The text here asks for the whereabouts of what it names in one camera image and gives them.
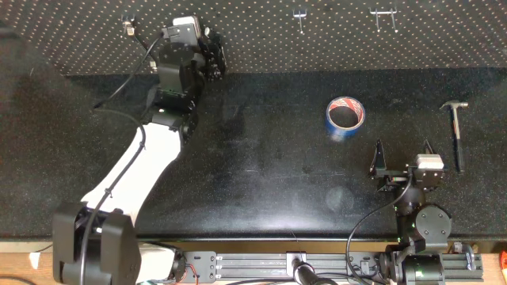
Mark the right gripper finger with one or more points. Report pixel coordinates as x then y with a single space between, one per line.
379 158
428 148

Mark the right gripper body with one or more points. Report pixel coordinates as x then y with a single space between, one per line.
392 178

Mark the wrench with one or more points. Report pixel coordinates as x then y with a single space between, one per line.
128 28

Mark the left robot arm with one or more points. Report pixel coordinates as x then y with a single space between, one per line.
146 166

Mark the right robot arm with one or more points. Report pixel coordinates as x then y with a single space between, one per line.
429 225

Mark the black pegboard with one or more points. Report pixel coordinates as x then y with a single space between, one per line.
356 47

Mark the hammer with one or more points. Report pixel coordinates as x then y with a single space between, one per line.
456 126

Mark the roll of blue tape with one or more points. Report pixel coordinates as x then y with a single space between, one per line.
334 129

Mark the metal hook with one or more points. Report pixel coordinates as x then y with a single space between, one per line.
127 17
383 12
300 16

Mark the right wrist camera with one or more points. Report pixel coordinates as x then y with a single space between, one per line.
428 162

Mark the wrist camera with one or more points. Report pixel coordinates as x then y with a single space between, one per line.
428 162
186 20

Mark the mounting rail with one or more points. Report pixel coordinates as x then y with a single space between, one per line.
257 263

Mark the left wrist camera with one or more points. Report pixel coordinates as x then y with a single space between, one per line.
186 20

